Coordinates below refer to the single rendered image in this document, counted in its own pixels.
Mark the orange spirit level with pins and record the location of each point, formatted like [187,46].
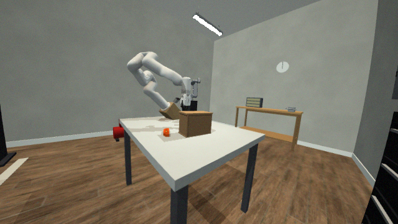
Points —
[166,132]

